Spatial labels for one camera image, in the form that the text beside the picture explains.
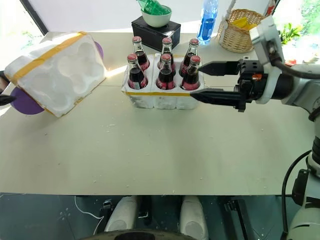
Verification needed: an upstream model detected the white foam box yellow tape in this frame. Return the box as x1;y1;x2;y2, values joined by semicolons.
3;31;106;118

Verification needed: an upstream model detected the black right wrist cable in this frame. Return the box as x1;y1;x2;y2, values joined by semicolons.
267;41;320;80

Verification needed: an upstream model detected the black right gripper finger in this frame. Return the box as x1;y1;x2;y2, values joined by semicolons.
198;60;241;77
189;87;244;109

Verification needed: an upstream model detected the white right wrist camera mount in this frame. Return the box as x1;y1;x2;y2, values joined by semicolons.
248;14;286;105

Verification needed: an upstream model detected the purple round plate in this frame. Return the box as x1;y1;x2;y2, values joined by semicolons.
9;41;105;116

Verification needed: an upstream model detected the black table clamp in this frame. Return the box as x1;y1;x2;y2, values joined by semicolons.
223;199;252;240
99;198;114;221

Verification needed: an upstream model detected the white paper tag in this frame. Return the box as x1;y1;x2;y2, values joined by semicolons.
216;19;230;39

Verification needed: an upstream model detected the white bowl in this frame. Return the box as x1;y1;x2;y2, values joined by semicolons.
140;4;173;28

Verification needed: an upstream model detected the glass cola bottle red cap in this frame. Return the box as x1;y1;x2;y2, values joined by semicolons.
126;53;149;90
155;53;176;91
178;38;201;77
131;35;151;73
180;55;202;92
157;37;176;71

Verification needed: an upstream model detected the green plastic item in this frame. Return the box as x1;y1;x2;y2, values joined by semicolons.
135;0;171;16

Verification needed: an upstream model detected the white foam crate yellow tape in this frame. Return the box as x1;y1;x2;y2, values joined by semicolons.
121;52;207;111

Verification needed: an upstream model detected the green leafy plant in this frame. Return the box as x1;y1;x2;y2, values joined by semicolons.
279;22;304;46

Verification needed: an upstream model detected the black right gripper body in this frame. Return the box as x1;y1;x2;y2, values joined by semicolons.
233;59;270;114

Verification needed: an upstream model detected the black rectangular box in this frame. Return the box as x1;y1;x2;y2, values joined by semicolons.
131;16;182;49

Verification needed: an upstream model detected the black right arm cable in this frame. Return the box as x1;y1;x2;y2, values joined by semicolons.
280;149;313;240

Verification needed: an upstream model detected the white robot leg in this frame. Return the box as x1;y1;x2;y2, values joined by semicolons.
179;194;210;240
103;194;139;233

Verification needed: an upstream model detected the woven wicker basket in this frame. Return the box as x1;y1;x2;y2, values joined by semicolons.
215;8;267;54

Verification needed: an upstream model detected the blue liquid plastic bottle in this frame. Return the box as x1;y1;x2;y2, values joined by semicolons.
196;0;220;46

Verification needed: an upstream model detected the yellow item in basket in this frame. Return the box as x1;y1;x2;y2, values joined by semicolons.
231;16;259;31

